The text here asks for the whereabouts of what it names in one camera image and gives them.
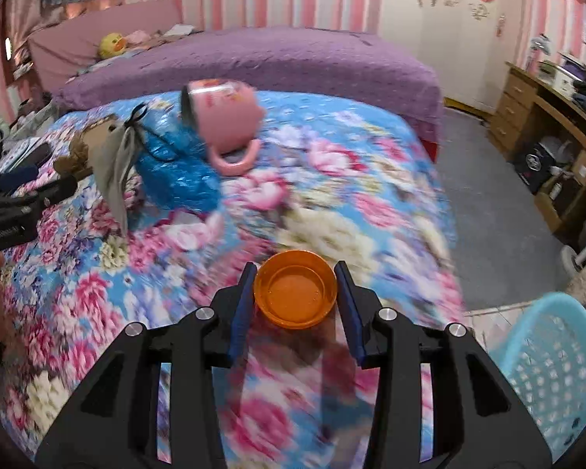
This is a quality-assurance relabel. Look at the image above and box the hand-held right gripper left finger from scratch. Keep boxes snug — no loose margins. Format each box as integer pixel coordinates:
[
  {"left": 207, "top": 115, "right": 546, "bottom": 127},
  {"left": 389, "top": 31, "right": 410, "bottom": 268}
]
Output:
[{"left": 35, "top": 262, "right": 257, "bottom": 469}]

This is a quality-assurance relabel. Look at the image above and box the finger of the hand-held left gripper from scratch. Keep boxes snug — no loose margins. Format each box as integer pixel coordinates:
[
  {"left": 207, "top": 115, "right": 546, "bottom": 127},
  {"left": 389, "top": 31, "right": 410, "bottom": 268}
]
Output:
[
  {"left": 0, "top": 165, "right": 41, "bottom": 192},
  {"left": 27, "top": 175, "right": 79, "bottom": 207}
]

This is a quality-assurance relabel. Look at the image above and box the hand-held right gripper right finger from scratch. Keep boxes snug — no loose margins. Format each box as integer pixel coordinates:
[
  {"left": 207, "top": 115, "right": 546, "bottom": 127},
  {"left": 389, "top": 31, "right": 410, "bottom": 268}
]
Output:
[{"left": 335, "top": 259, "right": 552, "bottom": 469}]

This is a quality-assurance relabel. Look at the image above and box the orange plastic bowl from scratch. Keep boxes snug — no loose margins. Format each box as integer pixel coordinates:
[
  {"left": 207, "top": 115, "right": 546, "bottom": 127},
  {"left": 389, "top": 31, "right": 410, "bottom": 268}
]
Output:
[{"left": 253, "top": 250, "right": 339, "bottom": 329}]

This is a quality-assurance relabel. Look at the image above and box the light blue plastic basket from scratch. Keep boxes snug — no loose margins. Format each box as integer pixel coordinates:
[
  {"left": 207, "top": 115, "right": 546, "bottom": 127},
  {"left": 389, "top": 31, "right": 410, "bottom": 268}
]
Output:
[{"left": 487, "top": 292, "right": 586, "bottom": 451}]

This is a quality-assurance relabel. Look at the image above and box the black phone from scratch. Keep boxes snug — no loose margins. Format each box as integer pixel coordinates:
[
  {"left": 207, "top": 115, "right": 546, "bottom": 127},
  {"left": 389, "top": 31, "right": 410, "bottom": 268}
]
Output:
[{"left": 14, "top": 141, "right": 55, "bottom": 173}]

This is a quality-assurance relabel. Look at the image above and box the tan wrapper with black tie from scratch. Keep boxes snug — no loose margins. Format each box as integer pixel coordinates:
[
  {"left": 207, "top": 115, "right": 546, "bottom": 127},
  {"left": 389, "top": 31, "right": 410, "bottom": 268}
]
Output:
[{"left": 88, "top": 102, "right": 150, "bottom": 236}]

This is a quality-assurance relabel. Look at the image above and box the floral blue blanket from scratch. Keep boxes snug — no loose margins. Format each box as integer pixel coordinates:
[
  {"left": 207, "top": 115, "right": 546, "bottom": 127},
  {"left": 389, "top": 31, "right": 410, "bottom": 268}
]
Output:
[{"left": 0, "top": 89, "right": 466, "bottom": 469}]

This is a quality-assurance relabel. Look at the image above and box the yellow duck plush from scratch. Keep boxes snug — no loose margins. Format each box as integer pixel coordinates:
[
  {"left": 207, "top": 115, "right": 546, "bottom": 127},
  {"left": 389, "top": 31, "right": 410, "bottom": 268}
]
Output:
[{"left": 98, "top": 32, "right": 128, "bottom": 58}]

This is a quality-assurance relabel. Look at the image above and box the pink headboard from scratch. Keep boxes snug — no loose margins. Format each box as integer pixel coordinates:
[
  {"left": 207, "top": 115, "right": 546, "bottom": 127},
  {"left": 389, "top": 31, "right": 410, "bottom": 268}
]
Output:
[{"left": 27, "top": 0, "right": 182, "bottom": 95}]

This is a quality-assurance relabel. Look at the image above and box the pink mug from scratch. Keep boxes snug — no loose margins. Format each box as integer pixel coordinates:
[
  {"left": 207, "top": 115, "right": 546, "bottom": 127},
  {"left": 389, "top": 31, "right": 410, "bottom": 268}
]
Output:
[{"left": 180, "top": 79, "right": 268, "bottom": 177}]

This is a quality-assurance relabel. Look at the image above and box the red bed skirt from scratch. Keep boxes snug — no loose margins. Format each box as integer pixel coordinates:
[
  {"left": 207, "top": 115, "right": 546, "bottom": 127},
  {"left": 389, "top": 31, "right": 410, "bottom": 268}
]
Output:
[{"left": 420, "top": 137, "right": 443, "bottom": 164}]

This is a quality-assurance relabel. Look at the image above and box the black box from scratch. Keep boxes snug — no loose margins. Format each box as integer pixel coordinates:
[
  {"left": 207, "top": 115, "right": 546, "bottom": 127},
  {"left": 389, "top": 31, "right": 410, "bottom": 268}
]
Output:
[{"left": 512, "top": 141, "right": 558, "bottom": 195}]

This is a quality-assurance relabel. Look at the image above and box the white fan stand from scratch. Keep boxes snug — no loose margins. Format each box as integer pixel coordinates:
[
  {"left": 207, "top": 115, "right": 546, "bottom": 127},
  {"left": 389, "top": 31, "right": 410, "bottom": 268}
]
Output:
[{"left": 561, "top": 225, "right": 586, "bottom": 277}]

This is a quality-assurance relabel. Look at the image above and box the purple dotted bed cover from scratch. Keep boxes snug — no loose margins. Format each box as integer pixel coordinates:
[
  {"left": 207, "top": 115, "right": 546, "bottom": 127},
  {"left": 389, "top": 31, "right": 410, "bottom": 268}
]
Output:
[{"left": 51, "top": 27, "right": 446, "bottom": 164}]

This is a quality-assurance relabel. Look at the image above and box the wooden desk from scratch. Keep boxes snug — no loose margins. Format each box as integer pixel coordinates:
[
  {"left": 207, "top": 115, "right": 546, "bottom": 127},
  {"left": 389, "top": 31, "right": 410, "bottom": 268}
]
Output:
[{"left": 490, "top": 61, "right": 586, "bottom": 236}]

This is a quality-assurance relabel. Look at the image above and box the white wardrobe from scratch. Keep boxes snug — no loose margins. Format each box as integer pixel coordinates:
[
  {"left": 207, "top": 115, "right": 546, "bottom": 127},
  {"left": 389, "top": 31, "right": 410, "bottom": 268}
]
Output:
[{"left": 380, "top": 0, "right": 524, "bottom": 109}]

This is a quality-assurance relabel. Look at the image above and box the white storage box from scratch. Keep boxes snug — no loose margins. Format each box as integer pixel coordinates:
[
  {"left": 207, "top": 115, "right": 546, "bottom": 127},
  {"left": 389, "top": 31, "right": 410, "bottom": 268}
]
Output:
[{"left": 540, "top": 61, "right": 586, "bottom": 95}]

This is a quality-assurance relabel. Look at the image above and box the silver desk lamp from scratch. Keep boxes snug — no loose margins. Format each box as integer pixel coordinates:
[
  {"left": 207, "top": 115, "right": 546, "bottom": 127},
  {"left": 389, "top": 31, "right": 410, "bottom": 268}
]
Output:
[{"left": 528, "top": 34, "right": 554, "bottom": 73}]

